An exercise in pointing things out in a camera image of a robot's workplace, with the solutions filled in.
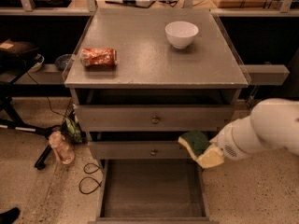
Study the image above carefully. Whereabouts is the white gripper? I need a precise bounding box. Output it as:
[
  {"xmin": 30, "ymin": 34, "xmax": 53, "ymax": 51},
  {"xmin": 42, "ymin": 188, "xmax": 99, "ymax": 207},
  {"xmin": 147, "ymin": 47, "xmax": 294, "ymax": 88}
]
[{"xmin": 197, "ymin": 122, "xmax": 250, "ymax": 169}]

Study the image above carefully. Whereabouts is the yellow green sponge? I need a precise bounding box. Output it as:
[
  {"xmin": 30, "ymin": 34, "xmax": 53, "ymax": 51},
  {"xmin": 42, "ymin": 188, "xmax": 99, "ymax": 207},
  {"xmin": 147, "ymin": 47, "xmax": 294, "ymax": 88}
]
[{"xmin": 178, "ymin": 130, "xmax": 210, "ymax": 162}]

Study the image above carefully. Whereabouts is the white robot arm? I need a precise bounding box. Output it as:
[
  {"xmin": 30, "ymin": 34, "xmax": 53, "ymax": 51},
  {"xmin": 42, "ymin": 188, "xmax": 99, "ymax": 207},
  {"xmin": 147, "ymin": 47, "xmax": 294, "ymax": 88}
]
[{"xmin": 196, "ymin": 98, "xmax": 299, "ymax": 168}]

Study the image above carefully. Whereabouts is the grey bottom drawer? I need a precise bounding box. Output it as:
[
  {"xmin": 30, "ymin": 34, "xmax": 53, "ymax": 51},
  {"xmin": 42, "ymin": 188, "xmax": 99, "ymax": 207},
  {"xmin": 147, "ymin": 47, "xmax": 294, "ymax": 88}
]
[{"xmin": 88, "ymin": 159, "xmax": 219, "ymax": 224}]

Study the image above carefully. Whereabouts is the grey drawer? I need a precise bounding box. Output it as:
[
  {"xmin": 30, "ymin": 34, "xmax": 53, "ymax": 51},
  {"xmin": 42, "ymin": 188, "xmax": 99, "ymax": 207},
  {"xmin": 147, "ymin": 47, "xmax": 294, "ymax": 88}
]
[
  {"xmin": 88, "ymin": 132, "xmax": 191, "ymax": 160},
  {"xmin": 88, "ymin": 159, "xmax": 219, "ymax": 224},
  {"xmin": 74, "ymin": 89, "xmax": 237, "ymax": 133}
]

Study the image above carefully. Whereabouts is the grey drawer cabinet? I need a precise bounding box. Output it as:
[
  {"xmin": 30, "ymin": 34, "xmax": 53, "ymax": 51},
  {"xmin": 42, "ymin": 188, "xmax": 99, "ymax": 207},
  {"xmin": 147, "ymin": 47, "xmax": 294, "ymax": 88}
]
[{"xmin": 61, "ymin": 7, "xmax": 252, "ymax": 224}]

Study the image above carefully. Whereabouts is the grey middle drawer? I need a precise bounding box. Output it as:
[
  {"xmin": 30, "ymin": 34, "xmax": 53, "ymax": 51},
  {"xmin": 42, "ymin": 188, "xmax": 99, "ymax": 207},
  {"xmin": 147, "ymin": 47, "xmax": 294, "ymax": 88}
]
[{"xmin": 88, "ymin": 132, "xmax": 191, "ymax": 160}]

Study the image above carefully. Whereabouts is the grey top drawer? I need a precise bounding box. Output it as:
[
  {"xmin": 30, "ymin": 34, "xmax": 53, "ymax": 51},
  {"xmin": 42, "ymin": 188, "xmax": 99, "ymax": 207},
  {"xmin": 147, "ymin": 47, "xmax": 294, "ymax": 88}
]
[{"xmin": 74, "ymin": 89, "xmax": 237, "ymax": 133}]

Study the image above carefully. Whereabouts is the white ceramic bowl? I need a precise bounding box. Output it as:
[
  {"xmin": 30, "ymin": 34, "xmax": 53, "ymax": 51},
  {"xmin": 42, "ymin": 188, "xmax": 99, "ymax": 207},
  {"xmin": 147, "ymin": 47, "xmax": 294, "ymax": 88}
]
[{"xmin": 165, "ymin": 21, "xmax": 199, "ymax": 49}]

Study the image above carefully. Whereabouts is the green snack bag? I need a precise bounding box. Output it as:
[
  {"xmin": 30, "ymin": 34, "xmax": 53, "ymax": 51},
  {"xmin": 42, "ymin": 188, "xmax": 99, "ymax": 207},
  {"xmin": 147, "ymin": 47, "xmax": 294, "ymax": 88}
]
[{"xmin": 65, "ymin": 118, "xmax": 82, "ymax": 143}]

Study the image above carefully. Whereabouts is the crushed orange soda can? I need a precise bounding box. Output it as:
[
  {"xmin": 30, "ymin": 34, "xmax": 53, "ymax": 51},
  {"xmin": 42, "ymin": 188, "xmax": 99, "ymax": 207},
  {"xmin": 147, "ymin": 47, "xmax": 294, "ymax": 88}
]
[{"xmin": 80, "ymin": 48, "xmax": 117, "ymax": 67}]

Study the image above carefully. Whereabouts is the clear plastic bottle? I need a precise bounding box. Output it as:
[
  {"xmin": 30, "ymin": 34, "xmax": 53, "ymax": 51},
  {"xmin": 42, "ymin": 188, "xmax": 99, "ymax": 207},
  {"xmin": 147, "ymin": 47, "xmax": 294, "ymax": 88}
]
[{"xmin": 49, "ymin": 131, "xmax": 75, "ymax": 165}]

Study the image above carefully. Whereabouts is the dark bowl on shelf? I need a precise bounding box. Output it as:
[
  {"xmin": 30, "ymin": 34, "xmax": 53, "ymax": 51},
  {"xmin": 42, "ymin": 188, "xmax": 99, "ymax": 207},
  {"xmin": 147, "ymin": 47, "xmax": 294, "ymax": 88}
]
[{"xmin": 54, "ymin": 54, "xmax": 72, "ymax": 70}]

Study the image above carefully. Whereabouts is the black tripod stand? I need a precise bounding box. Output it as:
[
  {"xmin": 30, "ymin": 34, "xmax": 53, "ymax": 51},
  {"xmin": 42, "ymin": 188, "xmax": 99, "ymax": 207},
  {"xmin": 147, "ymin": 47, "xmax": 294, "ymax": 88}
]
[{"xmin": 0, "ymin": 96, "xmax": 59, "ymax": 170}]

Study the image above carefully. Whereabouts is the black shoe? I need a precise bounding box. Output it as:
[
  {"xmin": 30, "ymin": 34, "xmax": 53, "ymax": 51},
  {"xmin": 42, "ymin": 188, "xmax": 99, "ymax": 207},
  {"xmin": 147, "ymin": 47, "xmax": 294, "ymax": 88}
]
[{"xmin": 0, "ymin": 207, "xmax": 21, "ymax": 224}]

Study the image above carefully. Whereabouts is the black floor cable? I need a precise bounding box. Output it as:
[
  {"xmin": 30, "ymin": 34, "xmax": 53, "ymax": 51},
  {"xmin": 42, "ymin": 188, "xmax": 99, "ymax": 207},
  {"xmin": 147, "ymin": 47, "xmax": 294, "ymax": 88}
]
[{"xmin": 78, "ymin": 161, "xmax": 103, "ymax": 195}]

